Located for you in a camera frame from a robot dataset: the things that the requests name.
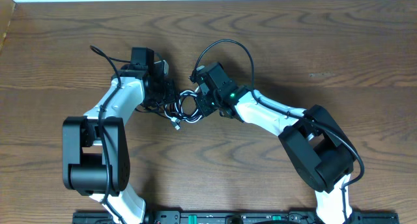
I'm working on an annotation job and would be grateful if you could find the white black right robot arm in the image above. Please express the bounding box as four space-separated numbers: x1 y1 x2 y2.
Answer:
190 63 357 223

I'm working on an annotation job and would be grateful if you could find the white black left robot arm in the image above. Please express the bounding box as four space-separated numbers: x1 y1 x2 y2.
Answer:
62 47 177 223

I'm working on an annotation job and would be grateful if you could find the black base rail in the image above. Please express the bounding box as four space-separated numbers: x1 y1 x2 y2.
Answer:
72 210 400 224

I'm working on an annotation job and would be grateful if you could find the white USB cable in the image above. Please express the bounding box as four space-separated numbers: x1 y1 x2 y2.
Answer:
163 89 203 131

